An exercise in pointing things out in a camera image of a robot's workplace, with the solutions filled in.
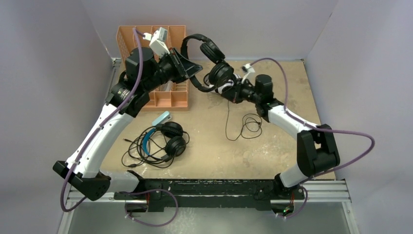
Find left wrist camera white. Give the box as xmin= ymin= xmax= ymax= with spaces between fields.
xmin=143 ymin=27 xmax=170 ymax=58

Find white and black headphones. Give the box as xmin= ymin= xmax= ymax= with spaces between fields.
xmin=203 ymin=73 xmax=240 ymax=94

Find small black on-ear headphones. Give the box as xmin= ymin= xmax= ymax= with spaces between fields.
xmin=180 ymin=34 xmax=235 ymax=94

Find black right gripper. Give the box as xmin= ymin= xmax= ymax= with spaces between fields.
xmin=220 ymin=79 xmax=261 ymax=105

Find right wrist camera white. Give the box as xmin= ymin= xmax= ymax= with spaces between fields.
xmin=242 ymin=63 xmax=256 ymax=83

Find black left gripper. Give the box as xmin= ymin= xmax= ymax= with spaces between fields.
xmin=144 ymin=47 xmax=204 ymax=93

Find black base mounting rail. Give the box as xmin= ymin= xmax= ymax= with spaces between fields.
xmin=114 ymin=178 xmax=305 ymax=213

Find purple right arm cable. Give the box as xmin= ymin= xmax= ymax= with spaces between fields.
xmin=250 ymin=58 xmax=376 ymax=220

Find black cable of blue headphones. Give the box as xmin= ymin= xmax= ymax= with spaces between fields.
xmin=121 ymin=126 xmax=191 ymax=169

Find light blue stapler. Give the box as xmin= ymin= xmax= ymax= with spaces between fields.
xmin=152 ymin=111 xmax=171 ymax=126

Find black and blue headphones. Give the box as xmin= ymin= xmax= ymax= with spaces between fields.
xmin=142 ymin=121 xmax=188 ymax=159

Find peach plastic file organizer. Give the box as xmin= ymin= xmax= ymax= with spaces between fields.
xmin=116 ymin=25 xmax=189 ymax=111

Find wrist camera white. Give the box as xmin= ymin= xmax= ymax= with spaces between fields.
xmin=143 ymin=27 xmax=170 ymax=58
xmin=242 ymin=63 xmax=256 ymax=83

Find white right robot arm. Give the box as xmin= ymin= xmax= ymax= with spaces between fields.
xmin=217 ymin=75 xmax=340 ymax=198

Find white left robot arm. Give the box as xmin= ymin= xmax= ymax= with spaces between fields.
xmin=53 ymin=47 xmax=203 ymax=201

